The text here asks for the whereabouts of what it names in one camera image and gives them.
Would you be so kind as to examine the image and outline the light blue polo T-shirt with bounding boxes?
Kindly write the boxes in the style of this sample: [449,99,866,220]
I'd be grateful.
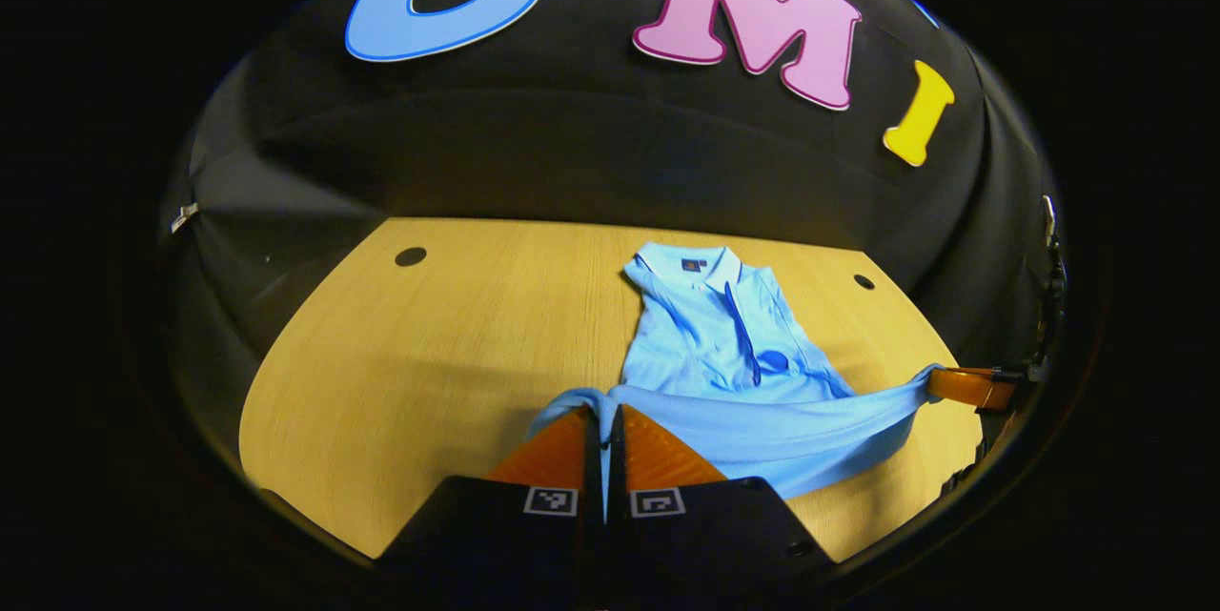
[527,242,945,521]

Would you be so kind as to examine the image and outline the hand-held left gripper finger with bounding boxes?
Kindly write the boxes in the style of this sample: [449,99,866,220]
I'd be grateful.
[608,404,840,611]
[379,404,605,611]

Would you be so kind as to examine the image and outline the black backdrop cloth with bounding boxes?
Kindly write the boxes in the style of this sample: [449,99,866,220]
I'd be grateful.
[157,0,1064,498]

